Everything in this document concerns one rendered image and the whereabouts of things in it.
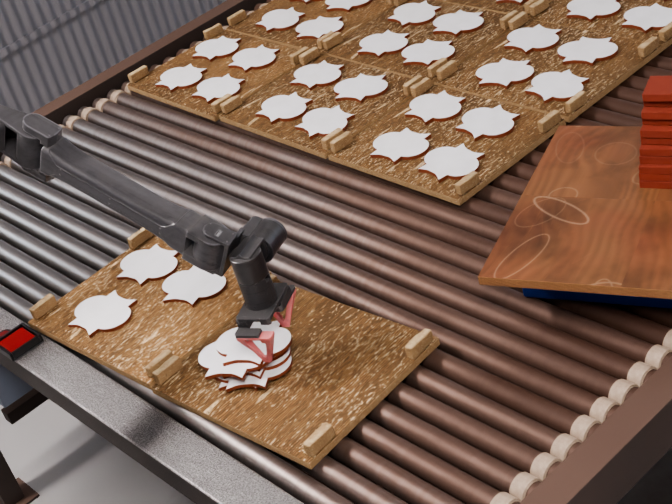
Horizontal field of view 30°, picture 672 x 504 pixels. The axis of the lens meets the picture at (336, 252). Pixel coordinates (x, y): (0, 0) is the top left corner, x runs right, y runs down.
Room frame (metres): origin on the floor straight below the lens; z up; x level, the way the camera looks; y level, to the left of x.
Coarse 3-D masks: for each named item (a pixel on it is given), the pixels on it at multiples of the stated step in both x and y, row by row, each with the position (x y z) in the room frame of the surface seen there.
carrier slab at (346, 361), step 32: (320, 320) 1.90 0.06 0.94; (352, 320) 1.87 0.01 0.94; (384, 320) 1.84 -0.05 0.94; (320, 352) 1.80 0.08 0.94; (352, 352) 1.78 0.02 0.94; (384, 352) 1.75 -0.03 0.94; (192, 384) 1.82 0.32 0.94; (288, 384) 1.74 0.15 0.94; (320, 384) 1.72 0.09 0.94; (352, 384) 1.69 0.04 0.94; (384, 384) 1.67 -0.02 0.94; (224, 416) 1.71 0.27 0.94; (256, 416) 1.68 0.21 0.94; (288, 416) 1.66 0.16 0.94; (320, 416) 1.63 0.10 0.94; (352, 416) 1.61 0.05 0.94; (288, 448) 1.58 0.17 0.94
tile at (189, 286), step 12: (180, 276) 2.17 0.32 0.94; (192, 276) 2.16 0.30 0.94; (204, 276) 2.15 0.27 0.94; (216, 276) 2.13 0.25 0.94; (168, 288) 2.14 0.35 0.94; (180, 288) 2.13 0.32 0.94; (192, 288) 2.11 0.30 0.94; (204, 288) 2.10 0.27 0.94; (216, 288) 2.09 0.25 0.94; (168, 300) 2.10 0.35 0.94; (180, 300) 2.09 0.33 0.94; (192, 300) 2.07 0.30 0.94
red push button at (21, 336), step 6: (18, 330) 2.17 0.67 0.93; (24, 330) 2.16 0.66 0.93; (12, 336) 2.15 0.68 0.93; (18, 336) 2.15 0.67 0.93; (24, 336) 2.14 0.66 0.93; (30, 336) 2.14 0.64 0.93; (0, 342) 2.15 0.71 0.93; (6, 342) 2.14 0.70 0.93; (12, 342) 2.13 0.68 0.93; (18, 342) 2.13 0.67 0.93; (24, 342) 2.12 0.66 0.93; (6, 348) 2.12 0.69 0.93; (12, 348) 2.11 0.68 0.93
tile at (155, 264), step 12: (132, 252) 2.32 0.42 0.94; (144, 252) 2.30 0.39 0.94; (156, 252) 2.29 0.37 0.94; (168, 252) 2.28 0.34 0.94; (120, 264) 2.28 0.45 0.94; (132, 264) 2.27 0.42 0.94; (144, 264) 2.26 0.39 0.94; (156, 264) 2.24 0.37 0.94; (168, 264) 2.23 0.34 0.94; (120, 276) 2.24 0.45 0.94; (132, 276) 2.22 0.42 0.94; (144, 276) 2.21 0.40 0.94; (156, 276) 2.20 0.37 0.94; (168, 276) 2.20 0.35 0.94
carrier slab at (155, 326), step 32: (96, 288) 2.23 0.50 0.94; (128, 288) 2.20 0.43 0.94; (160, 288) 2.16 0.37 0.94; (32, 320) 2.18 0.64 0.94; (64, 320) 2.15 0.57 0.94; (160, 320) 2.05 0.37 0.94; (192, 320) 2.02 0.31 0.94; (224, 320) 1.99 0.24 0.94; (96, 352) 2.00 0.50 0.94; (128, 352) 1.97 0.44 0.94; (160, 352) 1.94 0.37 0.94; (192, 352) 1.92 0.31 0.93
